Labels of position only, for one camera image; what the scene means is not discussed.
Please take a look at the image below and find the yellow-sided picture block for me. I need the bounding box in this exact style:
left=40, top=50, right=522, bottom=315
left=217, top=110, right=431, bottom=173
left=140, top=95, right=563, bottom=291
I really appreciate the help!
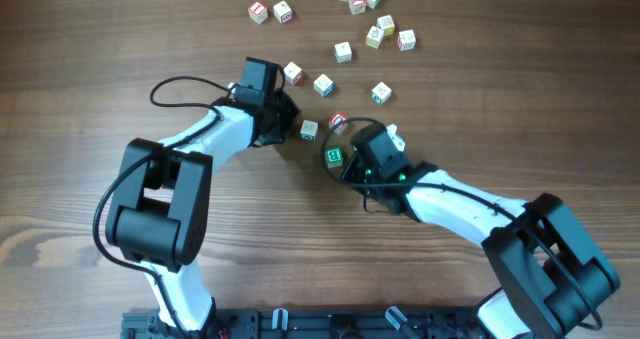
left=365, top=26, right=385, bottom=49

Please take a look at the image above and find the yellow-edged top block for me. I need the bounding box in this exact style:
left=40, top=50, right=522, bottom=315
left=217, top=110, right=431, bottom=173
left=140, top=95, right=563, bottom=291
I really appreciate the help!
left=376, top=15, right=395, bottom=36

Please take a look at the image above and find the white red-edged right block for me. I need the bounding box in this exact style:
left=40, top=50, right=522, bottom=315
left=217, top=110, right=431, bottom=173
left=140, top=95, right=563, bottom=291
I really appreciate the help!
left=397, top=29, right=416, bottom=51

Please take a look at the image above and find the green letter B pineapple block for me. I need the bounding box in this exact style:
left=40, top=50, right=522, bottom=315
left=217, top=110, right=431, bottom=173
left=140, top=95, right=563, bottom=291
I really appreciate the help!
left=325, top=147, right=344, bottom=168

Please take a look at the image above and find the red letter U block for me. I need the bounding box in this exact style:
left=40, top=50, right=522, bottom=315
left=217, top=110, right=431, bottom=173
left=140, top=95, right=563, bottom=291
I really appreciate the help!
left=328, top=111, right=349, bottom=135

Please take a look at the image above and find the green letter V block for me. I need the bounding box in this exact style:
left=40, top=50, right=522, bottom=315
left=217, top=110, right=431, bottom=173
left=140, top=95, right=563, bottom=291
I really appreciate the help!
left=300, top=120, right=319, bottom=141

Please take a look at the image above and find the red letter V block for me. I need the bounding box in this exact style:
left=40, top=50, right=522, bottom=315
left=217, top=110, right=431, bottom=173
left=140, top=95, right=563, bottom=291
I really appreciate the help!
left=348, top=0, right=367, bottom=15

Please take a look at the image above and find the white red-sided block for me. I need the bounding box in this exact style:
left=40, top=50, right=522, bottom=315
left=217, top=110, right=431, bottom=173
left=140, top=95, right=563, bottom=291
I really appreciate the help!
left=273, top=1, right=293, bottom=24

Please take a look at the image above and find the letter A soccer block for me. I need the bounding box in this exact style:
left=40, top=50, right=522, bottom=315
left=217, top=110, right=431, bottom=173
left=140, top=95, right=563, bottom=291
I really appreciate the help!
left=371, top=82, right=392, bottom=105

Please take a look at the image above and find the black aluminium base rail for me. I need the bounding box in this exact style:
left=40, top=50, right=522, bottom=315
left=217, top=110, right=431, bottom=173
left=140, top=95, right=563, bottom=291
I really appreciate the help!
left=120, top=306, right=567, bottom=339

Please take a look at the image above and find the blue letter P yarn block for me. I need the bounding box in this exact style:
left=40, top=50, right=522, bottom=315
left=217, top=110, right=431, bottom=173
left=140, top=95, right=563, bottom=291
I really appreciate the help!
left=313, top=74, right=334, bottom=97

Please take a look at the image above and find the red letter I block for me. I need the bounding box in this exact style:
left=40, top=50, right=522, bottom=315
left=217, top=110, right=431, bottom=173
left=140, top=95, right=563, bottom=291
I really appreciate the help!
left=248, top=1, right=268, bottom=24

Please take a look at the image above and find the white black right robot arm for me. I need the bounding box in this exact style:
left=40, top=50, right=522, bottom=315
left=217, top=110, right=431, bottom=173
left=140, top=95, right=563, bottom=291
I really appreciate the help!
left=340, top=151, right=620, bottom=338

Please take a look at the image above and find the white picture block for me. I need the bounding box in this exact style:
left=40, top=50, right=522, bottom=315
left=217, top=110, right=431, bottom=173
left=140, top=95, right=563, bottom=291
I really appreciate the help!
left=334, top=42, right=352, bottom=63

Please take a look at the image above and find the yellow letter C block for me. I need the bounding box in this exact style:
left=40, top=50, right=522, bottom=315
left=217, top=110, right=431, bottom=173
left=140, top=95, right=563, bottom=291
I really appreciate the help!
left=283, top=62, right=304, bottom=86

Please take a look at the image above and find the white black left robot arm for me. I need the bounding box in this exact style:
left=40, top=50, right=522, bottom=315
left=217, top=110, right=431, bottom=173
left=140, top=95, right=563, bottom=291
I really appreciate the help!
left=93, top=87, right=300, bottom=338

